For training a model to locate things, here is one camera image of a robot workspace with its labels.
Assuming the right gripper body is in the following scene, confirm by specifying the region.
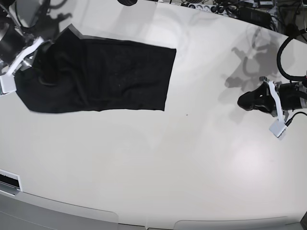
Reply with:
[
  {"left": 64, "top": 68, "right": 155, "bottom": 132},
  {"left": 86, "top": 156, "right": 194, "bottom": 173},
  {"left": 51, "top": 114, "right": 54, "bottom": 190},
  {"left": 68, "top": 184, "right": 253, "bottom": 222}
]
[{"left": 0, "top": 33, "right": 35, "bottom": 72}]

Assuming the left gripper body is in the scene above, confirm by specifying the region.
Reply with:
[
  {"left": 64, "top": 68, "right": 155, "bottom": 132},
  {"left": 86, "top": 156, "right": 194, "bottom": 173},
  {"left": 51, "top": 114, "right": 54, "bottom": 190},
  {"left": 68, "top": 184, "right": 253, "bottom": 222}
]
[{"left": 275, "top": 80, "right": 307, "bottom": 111}]

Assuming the black t-shirt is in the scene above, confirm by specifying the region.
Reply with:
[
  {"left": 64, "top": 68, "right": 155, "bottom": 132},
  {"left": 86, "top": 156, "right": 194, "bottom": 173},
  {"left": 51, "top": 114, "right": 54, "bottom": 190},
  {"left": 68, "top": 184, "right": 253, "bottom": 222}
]
[{"left": 14, "top": 26, "right": 177, "bottom": 114}]

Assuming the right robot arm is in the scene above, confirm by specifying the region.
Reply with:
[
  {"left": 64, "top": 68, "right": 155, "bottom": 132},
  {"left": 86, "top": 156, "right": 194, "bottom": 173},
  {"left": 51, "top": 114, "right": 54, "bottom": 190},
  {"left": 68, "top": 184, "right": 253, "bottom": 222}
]
[{"left": 0, "top": 0, "right": 50, "bottom": 75}]

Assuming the white power strip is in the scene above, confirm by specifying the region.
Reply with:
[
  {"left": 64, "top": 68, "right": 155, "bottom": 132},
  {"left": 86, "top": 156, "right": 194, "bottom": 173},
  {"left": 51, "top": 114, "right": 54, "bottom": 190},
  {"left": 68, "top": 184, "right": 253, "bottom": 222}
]
[{"left": 181, "top": 2, "right": 222, "bottom": 13}]

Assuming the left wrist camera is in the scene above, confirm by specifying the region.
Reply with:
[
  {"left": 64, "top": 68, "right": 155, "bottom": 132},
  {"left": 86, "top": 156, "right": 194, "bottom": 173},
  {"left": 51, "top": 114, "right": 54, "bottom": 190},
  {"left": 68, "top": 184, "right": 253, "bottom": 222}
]
[{"left": 269, "top": 119, "right": 287, "bottom": 140}]

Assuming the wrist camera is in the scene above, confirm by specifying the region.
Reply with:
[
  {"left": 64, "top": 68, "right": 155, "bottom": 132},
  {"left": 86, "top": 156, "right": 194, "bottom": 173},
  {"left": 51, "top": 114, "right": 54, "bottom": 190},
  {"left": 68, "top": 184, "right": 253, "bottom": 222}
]
[
  {"left": 0, "top": 74, "right": 16, "bottom": 96},
  {"left": 269, "top": 119, "right": 287, "bottom": 140}
]

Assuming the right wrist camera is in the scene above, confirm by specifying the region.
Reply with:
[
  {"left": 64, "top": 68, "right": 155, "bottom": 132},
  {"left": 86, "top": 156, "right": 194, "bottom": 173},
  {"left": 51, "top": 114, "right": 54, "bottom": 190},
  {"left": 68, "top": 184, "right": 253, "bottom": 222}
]
[{"left": 0, "top": 74, "right": 16, "bottom": 96}]

